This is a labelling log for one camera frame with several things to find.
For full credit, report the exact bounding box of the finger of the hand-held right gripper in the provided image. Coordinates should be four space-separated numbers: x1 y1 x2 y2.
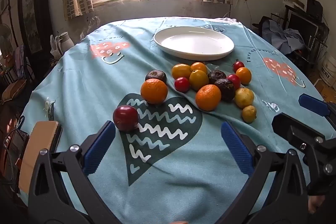
299 93 336 118
272 113 336 159

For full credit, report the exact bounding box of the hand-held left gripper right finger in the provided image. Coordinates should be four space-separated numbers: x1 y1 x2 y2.
221 121 309 224

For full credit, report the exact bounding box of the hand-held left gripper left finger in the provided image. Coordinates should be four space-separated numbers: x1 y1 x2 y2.
28 120 117 224

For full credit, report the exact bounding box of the small yellow round fruit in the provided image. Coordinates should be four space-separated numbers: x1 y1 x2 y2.
241 105 257 123

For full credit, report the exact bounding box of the dark red plum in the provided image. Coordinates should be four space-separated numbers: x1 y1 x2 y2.
113 105 139 131

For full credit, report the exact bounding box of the large yellow round fruit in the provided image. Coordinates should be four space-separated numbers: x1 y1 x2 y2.
234 88 255 108

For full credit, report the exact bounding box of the small orange mandarin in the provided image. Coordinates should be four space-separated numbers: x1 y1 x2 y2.
191 62 208 74
235 67 252 84

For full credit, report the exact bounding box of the dark wrinkled passion fruit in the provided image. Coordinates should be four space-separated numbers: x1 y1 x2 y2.
145 70 167 84
207 70 227 85
214 78 236 102

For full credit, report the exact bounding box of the green-brown fruit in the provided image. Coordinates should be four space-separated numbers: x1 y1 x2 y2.
189 70 210 91

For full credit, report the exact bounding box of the red cherry tomato with stem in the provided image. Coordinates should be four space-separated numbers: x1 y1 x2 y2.
233 59 245 73

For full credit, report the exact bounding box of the yellow-orange mandarin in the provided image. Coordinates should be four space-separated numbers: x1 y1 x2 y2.
172 63 192 80

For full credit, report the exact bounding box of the white oval plate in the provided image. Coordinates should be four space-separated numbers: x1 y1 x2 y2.
153 26 235 61

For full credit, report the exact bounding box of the person's right hand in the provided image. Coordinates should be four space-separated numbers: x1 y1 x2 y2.
308 195 327 215

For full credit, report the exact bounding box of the white plastic bucket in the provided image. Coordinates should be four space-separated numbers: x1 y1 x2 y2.
319 56 336 86

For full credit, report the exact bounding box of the large orange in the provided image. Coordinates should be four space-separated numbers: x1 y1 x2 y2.
140 78 168 105
196 84 222 111

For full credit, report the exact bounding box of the brown leather phone case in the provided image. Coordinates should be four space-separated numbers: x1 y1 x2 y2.
18 121 63 193

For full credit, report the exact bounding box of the blue cloth pile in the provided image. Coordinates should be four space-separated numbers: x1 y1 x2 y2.
262 20 306 55

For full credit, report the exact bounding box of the light blue printed tablecloth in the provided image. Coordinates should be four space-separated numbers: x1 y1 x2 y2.
20 17 326 224

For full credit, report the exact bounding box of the black monitor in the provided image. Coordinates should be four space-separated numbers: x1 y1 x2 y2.
287 12 319 42

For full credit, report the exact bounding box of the white jug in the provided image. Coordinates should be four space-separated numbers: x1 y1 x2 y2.
54 32 75 56

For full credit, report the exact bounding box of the white under cloth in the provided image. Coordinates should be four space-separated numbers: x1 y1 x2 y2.
215 17 238 24

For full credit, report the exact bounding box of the dark wooden cabinet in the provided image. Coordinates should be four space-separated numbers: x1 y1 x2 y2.
18 0 53 75

